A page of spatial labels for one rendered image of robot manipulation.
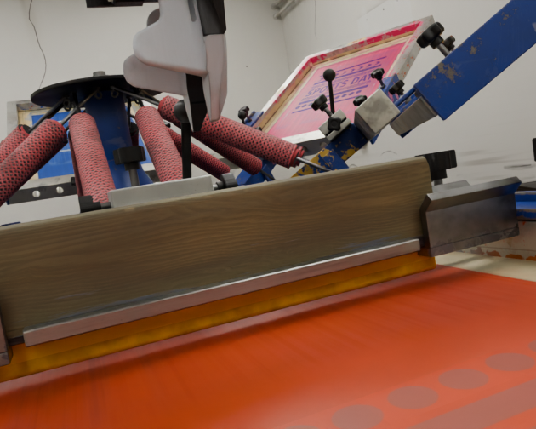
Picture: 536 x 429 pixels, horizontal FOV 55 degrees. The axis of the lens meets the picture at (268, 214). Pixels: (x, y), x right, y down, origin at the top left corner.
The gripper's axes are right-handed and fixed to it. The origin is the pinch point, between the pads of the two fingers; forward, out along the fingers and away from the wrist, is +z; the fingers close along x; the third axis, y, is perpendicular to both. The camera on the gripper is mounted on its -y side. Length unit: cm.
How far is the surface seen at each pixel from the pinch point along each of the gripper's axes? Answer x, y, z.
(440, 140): -216, -202, 3
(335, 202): 1.0, -8.4, 8.4
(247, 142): -61, -24, -1
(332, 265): 2.3, -6.6, 13.0
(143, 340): -0.1, 7.7, 15.6
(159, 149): -54, -5, -2
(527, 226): 3.3, -25.4, 13.4
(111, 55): -413, -43, -110
